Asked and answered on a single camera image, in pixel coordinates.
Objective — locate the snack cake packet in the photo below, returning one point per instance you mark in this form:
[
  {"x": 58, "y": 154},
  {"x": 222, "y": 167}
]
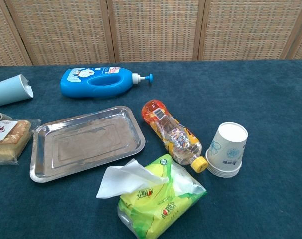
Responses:
[{"x": 9, "y": 142}]

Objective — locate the stainless steel rectangular tray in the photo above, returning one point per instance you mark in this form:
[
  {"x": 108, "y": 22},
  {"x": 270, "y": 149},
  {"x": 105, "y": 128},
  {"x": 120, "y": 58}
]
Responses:
[{"x": 86, "y": 144}]

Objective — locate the light blue plastic mug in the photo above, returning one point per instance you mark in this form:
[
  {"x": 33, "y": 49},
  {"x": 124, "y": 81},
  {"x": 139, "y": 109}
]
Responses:
[{"x": 9, "y": 90}]

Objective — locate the blue pump detergent bottle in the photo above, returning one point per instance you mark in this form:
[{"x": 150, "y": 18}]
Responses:
[{"x": 76, "y": 87}]

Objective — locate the woven wooden folding screen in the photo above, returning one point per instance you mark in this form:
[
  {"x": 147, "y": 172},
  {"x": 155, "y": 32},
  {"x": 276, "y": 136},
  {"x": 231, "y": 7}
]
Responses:
[{"x": 151, "y": 30}]

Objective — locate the orange drink bottle yellow cap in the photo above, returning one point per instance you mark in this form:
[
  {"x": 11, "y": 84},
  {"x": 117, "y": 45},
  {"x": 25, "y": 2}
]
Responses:
[{"x": 173, "y": 137}]

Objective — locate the green yellow tissue pack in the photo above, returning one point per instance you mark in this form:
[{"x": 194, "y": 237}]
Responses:
[{"x": 161, "y": 206}]

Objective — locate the stacked white paper cups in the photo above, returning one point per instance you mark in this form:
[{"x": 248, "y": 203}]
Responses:
[{"x": 228, "y": 149}]

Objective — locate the dark blue table cloth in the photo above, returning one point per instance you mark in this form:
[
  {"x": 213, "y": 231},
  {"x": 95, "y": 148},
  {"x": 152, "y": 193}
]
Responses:
[{"x": 240, "y": 99}]

